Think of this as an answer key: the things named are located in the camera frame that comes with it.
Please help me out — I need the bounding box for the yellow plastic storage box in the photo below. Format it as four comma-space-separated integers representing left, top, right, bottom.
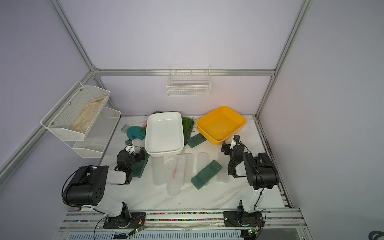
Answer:
197, 106, 247, 146

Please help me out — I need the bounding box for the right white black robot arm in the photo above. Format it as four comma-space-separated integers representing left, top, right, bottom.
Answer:
221, 141, 280, 213

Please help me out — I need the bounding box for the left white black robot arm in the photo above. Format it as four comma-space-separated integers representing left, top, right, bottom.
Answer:
62, 147, 149, 221

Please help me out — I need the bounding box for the pink object behind box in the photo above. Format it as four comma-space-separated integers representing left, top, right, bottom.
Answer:
142, 120, 148, 128

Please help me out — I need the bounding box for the white plastic storage box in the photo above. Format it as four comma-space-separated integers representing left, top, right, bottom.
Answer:
145, 112, 185, 157

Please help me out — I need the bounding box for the clear pencil case with pink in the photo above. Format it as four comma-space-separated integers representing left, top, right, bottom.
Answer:
172, 155, 186, 187

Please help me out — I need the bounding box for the green rubber glove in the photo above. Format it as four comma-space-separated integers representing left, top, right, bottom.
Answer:
121, 125, 146, 140

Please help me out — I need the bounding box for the lower white mesh shelf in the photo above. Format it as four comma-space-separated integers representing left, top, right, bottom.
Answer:
64, 107, 121, 159

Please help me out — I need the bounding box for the white mesh shelf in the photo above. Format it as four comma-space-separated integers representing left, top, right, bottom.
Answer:
64, 107, 121, 159
41, 82, 110, 142

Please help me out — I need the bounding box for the green artificial grass mat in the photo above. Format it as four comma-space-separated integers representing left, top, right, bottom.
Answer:
153, 110, 196, 145

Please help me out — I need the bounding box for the beige cloth in shelf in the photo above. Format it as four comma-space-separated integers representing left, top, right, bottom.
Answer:
71, 96, 106, 134

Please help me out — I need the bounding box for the upper white mesh shelf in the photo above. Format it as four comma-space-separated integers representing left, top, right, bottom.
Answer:
41, 82, 110, 142

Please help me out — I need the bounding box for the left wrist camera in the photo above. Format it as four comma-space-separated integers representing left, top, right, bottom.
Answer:
125, 140, 135, 154

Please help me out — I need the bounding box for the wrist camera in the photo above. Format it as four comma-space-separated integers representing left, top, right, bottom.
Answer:
125, 140, 135, 154
230, 135, 240, 149

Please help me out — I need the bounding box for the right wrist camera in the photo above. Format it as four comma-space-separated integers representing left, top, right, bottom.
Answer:
230, 135, 240, 149

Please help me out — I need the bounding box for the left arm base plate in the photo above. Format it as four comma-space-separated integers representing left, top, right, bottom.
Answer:
103, 212, 147, 229

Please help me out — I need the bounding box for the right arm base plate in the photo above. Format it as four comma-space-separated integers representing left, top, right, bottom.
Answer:
223, 211, 265, 227

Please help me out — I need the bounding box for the white wire wall basket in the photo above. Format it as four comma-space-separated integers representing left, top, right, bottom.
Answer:
166, 65, 211, 97

